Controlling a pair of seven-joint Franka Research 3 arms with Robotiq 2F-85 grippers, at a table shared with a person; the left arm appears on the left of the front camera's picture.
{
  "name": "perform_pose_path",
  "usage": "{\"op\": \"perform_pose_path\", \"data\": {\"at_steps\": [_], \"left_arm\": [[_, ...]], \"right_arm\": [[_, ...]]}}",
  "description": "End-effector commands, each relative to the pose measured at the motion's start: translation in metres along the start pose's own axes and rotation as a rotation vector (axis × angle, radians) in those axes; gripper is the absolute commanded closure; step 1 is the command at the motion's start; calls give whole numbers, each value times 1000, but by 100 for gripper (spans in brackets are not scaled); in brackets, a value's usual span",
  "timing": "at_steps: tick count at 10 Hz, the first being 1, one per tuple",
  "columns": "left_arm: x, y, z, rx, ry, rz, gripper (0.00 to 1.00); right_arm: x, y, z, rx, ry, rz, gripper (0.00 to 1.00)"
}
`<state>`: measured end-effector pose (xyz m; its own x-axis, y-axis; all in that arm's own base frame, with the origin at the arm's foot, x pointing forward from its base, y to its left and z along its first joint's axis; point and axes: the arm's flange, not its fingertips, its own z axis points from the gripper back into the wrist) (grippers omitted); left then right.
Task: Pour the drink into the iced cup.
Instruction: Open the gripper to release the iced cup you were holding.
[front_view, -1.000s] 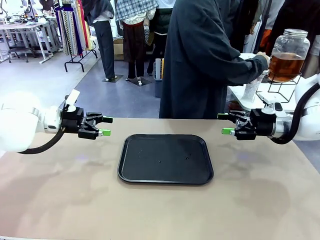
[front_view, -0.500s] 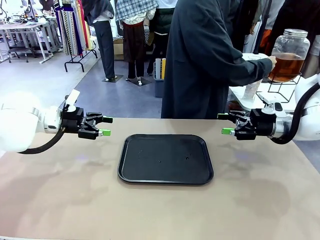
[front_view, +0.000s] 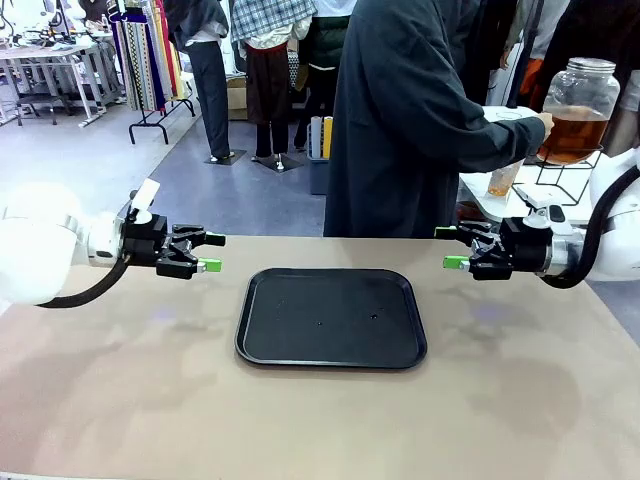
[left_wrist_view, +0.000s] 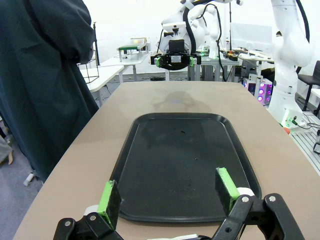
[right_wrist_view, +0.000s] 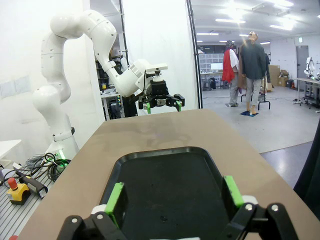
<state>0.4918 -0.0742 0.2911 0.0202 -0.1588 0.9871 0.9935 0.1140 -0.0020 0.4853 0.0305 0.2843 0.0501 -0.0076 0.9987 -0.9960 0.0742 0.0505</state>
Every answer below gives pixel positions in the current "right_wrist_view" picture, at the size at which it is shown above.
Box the mannequin with red cape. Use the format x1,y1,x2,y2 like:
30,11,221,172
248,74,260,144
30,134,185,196
221,39,242,108

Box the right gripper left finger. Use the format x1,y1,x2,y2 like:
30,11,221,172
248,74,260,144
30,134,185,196
57,181,133,240

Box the grey handheld enabling switch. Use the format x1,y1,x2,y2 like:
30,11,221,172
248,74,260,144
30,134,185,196
15,170,49,200

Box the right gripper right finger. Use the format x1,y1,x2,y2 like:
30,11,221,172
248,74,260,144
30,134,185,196
217,175,300,240

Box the distant grey table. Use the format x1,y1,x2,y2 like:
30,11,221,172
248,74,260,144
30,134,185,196
291,76,320,110

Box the stacked cardboard boxes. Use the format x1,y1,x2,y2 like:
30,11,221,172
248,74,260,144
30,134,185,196
268,64,291,88

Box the bundle of black cables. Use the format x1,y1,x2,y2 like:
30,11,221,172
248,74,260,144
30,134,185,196
24,152,71,182

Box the equipment shelf rack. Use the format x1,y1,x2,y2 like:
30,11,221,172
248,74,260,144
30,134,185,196
95,48,127,120

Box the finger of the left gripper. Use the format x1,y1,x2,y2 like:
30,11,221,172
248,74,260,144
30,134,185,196
166,93,186,113
138,94,157,115

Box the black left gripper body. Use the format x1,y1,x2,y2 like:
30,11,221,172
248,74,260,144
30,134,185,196
143,80,176,108

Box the black backdrop pole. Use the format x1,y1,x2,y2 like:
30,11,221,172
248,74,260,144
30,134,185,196
118,0,131,66
186,0,204,110

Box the white backdrop curtain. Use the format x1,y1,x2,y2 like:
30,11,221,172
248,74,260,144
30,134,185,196
121,0,201,119

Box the black plastic serving tray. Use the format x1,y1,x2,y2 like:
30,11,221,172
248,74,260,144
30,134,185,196
99,146,242,240

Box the yellow emergency stop box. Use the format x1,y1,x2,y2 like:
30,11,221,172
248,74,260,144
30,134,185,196
6,177,31,206

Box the mannequin in dark jacket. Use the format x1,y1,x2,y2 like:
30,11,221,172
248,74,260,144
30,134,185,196
239,30,271,117

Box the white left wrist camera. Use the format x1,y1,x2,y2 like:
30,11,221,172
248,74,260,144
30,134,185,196
144,63,169,82

